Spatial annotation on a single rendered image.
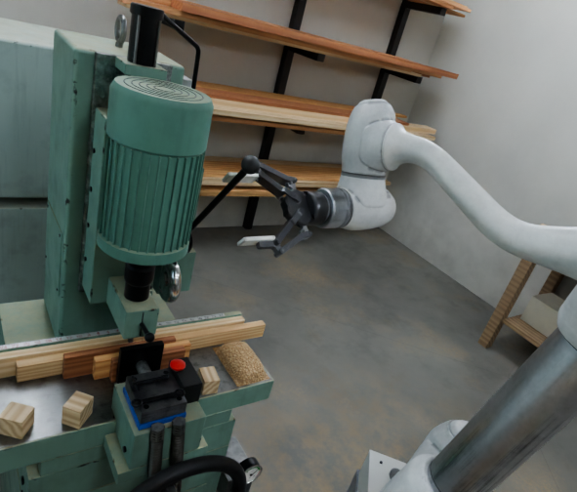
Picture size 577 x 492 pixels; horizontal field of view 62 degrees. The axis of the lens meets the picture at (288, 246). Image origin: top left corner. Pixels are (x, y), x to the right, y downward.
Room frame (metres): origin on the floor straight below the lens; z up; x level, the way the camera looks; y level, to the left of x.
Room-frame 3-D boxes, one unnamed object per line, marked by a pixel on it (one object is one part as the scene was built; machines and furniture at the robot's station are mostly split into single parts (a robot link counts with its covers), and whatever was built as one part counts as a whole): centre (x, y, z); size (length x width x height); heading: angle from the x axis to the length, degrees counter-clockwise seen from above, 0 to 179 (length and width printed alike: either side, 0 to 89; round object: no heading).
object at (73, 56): (1.06, 0.47, 1.16); 0.22 x 0.22 x 0.72; 40
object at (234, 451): (0.89, -0.01, 0.58); 0.12 x 0.08 x 0.08; 40
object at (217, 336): (0.88, 0.23, 0.92); 0.58 x 0.02 x 0.04; 130
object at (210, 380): (0.81, 0.09, 0.92); 0.05 x 0.04 x 0.04; 33
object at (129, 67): (0.94, 0.37, 1.54); 0.08 x 0.08 x 0.17; 40
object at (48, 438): (0.75, 0.21, 0.87); 0.61 x 0.30 x 0.06; 130
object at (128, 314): (0.85, 0.29, 1.03); 0.14 x 0.07 x 0.09; 40
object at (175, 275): (1.01, 0.27, 1.02); 0.12 x 0.03 x 0.12; 40
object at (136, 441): (0.68, 0.16, 0.91); 0.15 x 0.14 x 0.09; 130
